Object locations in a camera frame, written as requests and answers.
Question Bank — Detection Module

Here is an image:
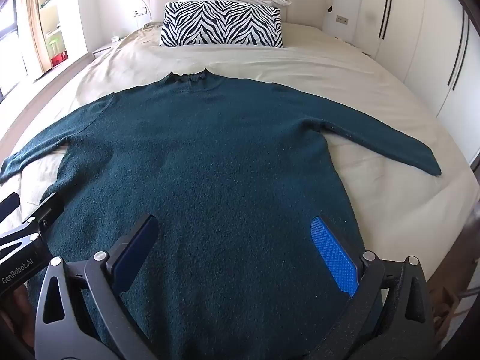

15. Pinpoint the bed with cream sheet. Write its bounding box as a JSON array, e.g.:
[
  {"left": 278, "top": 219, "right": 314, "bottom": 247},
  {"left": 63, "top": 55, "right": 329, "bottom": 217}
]
[{"left": 0, "top": 20, "right": 471, "bottom": 360}]

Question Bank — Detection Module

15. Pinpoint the white nightstand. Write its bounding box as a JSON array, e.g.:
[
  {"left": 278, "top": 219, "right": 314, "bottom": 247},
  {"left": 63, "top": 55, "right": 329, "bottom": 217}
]
[{"left": 92, "top": 37, "right": 124, "bottom": 59}]

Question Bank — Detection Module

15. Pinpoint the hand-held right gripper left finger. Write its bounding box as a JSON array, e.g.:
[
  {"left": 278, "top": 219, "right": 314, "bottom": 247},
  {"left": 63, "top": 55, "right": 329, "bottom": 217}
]
[{"left": 34, "top": 214, "right": 160, "bottom": 360}]

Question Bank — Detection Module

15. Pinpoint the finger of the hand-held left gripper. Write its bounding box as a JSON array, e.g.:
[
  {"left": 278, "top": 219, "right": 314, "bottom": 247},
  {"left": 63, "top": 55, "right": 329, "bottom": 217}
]
[
  {"left": 0, "top": 192, "right": 20, "bottom": 226},
  {"left": 22, "top": 193, "right": 65, "bottom": 241}
]

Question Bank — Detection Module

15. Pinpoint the white wardrobe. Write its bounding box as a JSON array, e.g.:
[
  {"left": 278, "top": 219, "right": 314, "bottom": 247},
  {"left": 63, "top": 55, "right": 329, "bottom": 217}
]
[{"left": 352, "top": 0, "right": 480, "bottom": 158}]

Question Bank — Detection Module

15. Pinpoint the black framed window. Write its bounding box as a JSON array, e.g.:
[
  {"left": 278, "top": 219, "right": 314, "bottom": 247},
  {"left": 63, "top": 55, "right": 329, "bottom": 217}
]
[{"left": 0, "top": 17, "right": 24, "bottom": 98}]

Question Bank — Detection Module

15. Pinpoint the white shelf unit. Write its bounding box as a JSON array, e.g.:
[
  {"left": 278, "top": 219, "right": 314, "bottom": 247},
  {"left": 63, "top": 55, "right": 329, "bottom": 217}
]
[{"left": 37, "top": 0, "right": 91, "bottom": 69}]

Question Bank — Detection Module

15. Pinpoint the dark teal knit sweater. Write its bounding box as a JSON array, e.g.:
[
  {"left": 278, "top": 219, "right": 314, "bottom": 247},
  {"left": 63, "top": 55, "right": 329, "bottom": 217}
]
[{"left": 0, "top": 68, "right": 442, "bottom": 360}]

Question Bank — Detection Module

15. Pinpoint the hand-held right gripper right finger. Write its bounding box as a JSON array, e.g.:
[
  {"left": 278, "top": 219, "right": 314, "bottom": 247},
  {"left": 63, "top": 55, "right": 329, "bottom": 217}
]
[{"left": 309, "top": 215, "right": 447, "bottom": 360}]

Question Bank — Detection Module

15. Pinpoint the zebra print pillow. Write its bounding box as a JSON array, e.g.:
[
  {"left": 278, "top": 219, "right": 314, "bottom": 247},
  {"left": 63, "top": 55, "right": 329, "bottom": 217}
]
[{"left": 159, "top": 1, "right": 284, "bottom": 49}]

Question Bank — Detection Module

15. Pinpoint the tan curtain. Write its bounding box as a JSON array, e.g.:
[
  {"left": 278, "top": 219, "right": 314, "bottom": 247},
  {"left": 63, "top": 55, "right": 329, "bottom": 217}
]
[{"left": 20, "top": 0, "right": 53, "bottom": 74}]

